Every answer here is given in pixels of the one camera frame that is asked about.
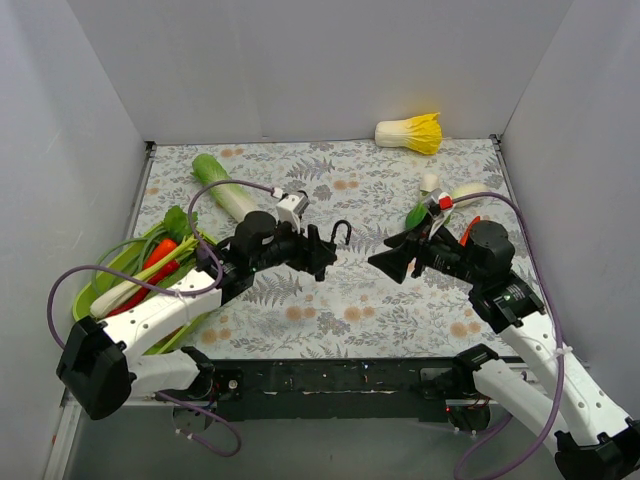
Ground yellow napa cabbage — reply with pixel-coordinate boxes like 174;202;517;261
374;112;443;155

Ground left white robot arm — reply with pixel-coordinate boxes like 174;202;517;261
56;211;337;420

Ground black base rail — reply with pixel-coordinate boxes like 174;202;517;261
169;358;492;431

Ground red chili pepper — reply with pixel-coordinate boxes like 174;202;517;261
108;260;180;317

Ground orange carrot on table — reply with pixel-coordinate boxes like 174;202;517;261
459;216;482;247

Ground white radish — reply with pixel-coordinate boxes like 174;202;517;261
451;182;490;200

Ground floral table mat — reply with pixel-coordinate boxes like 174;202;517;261
136;139;536;359

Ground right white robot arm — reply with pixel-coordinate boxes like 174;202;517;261
368;220;639;479

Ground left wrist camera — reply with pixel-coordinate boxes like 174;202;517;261
271;188;310;233

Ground green bok choy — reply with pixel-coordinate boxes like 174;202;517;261
405;173;440;229

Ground green leafy vegetable in tray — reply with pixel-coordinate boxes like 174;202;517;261
97;205;198;276

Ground purple eggplant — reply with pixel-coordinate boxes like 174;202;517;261
195;242;217;269

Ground orange carrot in tray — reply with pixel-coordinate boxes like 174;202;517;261
142;238;178;270

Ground green napa cabbage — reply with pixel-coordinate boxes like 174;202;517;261
192;153;258;222

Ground white leek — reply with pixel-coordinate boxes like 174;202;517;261
89;235;197;319

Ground green plastic tray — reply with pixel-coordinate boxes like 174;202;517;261
72;223;215;355

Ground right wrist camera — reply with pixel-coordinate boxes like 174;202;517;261
423;188;454;239

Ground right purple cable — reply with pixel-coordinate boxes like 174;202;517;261
452;192;569;480

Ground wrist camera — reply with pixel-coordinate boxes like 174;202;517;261
271;188;310;233
423;188;454;239

